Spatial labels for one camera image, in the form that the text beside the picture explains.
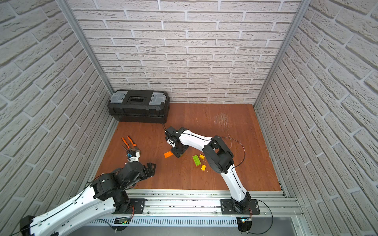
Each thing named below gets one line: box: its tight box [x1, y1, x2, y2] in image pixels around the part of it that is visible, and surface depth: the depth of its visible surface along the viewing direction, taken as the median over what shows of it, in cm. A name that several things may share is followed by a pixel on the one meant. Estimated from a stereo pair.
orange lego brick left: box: [163, 150, 174, 159], surface depth 94 cm
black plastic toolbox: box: [107, 89, 171, 124], surface depth 100 cm
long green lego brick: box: [192, 154, 202, 167], surface depth 89 cm
